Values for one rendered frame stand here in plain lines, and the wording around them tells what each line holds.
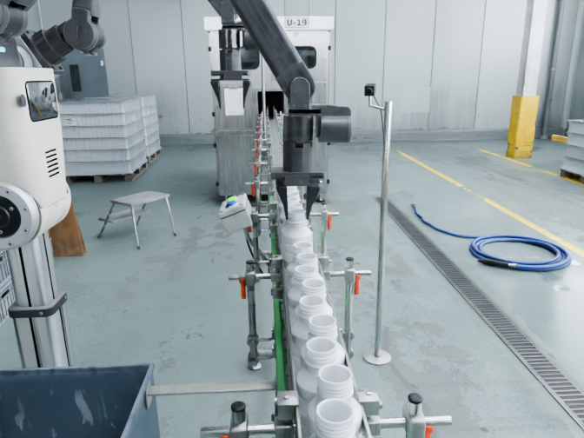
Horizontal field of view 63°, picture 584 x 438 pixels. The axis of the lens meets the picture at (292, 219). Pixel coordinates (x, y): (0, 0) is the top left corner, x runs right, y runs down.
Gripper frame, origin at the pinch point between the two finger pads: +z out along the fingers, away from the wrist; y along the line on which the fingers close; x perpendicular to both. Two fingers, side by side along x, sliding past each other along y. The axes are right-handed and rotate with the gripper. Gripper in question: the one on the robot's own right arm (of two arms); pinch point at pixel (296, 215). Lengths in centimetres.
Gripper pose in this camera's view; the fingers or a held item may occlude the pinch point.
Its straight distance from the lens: 95.3
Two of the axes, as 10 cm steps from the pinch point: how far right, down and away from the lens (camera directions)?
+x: -0.6, -2.8, 9.6
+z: -0.1, 9.6, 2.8
